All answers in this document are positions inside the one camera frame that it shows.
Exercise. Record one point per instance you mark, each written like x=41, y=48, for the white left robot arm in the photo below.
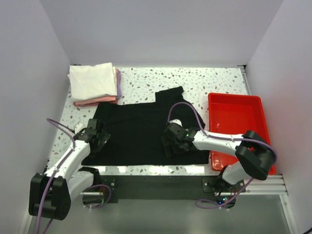
x=52, y=193

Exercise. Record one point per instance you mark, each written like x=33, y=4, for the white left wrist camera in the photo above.
x=78, y=127

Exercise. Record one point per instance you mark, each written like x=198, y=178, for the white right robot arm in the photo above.
x=255, y=156

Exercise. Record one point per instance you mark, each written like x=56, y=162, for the black t shirt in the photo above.
x=136, y=131

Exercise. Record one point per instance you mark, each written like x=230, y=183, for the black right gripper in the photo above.
x=167, y=141

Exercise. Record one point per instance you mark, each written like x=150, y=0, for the red plastic bin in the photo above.
x=236, y=114

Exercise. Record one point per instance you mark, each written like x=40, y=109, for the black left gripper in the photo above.
x=103, y=137

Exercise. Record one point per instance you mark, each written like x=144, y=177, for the white folded t shirt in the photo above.
x=89, y=82

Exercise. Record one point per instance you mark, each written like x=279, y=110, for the purple folded t shirt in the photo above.
x=119, y=94

